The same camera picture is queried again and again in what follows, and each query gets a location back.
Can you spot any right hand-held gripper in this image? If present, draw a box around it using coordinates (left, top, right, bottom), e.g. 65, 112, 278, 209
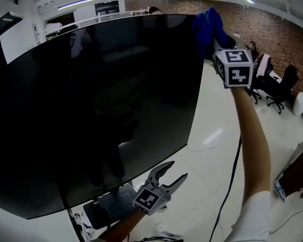
212, 37, 255, 89

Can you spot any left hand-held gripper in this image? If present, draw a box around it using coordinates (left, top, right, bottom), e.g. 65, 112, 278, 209
132, 161, 188, 217

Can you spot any blue microfiber cloth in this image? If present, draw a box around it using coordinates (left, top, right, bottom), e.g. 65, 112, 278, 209
191, 6, 231, 61

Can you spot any large black TV screen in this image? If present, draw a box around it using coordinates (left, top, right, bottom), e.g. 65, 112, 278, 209
0, 14, 206, 220

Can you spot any person's right forearm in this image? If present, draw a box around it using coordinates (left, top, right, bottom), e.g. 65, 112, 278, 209
229, 85, 272, 204

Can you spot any person's left forearm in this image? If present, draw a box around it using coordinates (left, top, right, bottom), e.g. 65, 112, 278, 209
97, 209, 147, 242

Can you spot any office chair with pink garment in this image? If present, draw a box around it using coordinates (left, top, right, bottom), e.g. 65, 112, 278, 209
249, 53, 274, 105

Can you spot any black office chair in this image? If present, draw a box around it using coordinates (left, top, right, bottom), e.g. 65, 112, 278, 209
266, 64, 299, 114

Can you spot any black screen stand base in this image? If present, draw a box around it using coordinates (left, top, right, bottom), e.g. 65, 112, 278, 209
82, 182, 137, 231

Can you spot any white rounded container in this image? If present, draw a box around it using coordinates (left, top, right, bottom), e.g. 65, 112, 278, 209
292, 92, 303, 117

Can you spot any person's white shirt sleeve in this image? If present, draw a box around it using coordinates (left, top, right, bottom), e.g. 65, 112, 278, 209
226, 190, 273, 242

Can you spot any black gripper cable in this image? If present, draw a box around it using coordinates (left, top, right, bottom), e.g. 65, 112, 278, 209
208, 134, 242, 242

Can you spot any black wall panel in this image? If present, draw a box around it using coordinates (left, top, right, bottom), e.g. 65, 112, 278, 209
0, 11, 24, 73

